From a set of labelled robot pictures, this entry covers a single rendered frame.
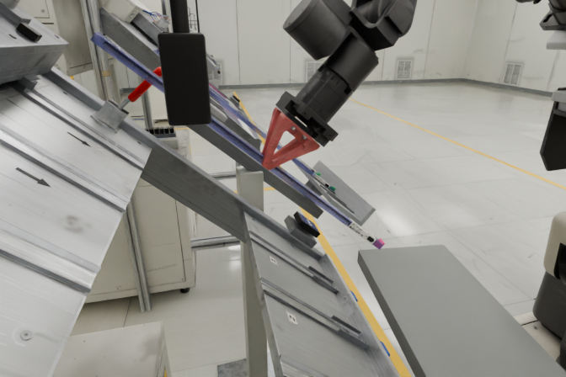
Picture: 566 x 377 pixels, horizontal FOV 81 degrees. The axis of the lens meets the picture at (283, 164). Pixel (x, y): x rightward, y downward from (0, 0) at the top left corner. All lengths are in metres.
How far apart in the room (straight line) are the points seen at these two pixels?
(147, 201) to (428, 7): 8.84
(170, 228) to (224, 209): 0.93
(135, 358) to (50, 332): 0.47
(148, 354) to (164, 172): 0.32
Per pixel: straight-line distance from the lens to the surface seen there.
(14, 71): 0.43
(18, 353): 0.23
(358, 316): 0.57
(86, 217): 0.32
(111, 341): 0.74
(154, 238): 1.53
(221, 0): 7.97
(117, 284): 1.68
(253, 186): 0.84
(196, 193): 0.56
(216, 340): 1.52
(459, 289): 0.89
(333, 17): 0.44
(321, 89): 0.44
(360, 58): 0.45
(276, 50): 8.10
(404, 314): 0.78
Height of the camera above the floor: 1.13
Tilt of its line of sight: 21 degrees down
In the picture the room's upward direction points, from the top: straight up
